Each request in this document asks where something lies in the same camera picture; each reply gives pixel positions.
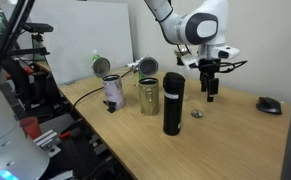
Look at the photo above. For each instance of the silver bottle cap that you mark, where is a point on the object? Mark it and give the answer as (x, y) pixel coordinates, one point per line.
(197, 113)

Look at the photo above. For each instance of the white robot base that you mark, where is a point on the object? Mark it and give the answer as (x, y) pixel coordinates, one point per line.
(8, 146)

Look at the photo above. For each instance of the black thermos flask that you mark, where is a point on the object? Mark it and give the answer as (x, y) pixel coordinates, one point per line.
(173, 106)

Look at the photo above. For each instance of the small green tea bottle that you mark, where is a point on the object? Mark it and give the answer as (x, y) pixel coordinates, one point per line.
(95, 55)

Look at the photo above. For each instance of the gold tin can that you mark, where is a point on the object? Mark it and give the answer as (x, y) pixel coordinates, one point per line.
(149, 98)

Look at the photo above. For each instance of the white pink tin can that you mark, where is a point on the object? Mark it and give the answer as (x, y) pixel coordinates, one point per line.
(114, 93)

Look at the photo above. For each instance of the white power strip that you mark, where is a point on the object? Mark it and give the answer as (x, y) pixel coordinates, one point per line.
(131, 64)

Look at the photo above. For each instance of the red plastic cup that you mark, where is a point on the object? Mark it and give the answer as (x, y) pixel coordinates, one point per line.
(31, 128)

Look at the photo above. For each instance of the aluminium extrusion piece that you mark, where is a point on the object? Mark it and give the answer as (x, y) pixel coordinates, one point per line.
(48, 143)

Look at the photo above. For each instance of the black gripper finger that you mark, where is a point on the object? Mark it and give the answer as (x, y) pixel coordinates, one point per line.
(213, 90)
(203, 85)

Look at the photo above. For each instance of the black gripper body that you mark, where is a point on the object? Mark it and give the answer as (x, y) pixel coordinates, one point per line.
(210, 68)

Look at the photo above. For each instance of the white panel board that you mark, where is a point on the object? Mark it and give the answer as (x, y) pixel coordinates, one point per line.
(85, 36)

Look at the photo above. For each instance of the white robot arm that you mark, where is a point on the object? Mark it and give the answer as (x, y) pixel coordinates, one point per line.
(191, 28)

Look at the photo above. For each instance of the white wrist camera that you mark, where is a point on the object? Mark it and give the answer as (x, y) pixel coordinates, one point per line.
(189, 61)

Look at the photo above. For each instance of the black computer mouse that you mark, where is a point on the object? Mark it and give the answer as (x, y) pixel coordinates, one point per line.
(269, 106)

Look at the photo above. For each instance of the white round tin lid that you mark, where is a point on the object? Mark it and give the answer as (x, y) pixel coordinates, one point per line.
(101, 66)

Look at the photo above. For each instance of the black camera on stand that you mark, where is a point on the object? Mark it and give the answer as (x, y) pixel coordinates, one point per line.
(38, 27)

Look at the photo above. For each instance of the black tripod pole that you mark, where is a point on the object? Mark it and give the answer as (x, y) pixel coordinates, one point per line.
(5, 43)

